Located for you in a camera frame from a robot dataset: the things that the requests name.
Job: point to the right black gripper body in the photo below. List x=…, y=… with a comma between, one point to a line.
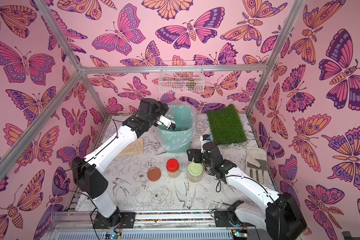
x=198, y=154

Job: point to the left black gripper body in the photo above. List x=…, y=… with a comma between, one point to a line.
x=159, y=112

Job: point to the red lid peanut jar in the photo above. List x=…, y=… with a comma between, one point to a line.
x=173, y=168

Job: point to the brown jar lid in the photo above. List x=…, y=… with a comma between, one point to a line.
x=154, y=174

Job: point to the peanut jar clear plastic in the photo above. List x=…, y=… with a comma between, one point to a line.
x=170, y=114

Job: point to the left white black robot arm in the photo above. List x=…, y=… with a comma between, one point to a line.
x=88, y=171

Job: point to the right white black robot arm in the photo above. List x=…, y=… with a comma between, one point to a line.
x=278, y=214

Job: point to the green lid peanut jar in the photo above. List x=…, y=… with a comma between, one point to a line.
x=195, y=172

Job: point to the clear plastic bin liner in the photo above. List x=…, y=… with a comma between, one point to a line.
x=190, y=126

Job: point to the green artificial grass mat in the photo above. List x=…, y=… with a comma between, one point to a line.
x=226, y=126

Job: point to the left beige cloth glove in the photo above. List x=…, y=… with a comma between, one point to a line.
x=134, y=148

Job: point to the beige cloth glove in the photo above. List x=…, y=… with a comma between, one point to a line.
x=257, y=165
x=134, y=148

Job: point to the right beige cloth glove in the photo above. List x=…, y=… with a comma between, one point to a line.
x=257, y=165

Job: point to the green object in basket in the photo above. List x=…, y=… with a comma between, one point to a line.
x=190, y=85

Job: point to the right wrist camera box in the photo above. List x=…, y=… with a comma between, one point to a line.
x=205, y=139

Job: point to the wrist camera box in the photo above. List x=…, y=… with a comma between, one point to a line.
x=166, y=122
x=205, y=139

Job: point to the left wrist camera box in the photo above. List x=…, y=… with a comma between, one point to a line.
x=166, y=122

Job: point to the white wire wall basket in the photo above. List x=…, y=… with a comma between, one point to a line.
x=174, y=74

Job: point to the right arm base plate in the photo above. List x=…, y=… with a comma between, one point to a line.
x=222, y=220

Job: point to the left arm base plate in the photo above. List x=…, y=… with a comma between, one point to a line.
x=123, y=220

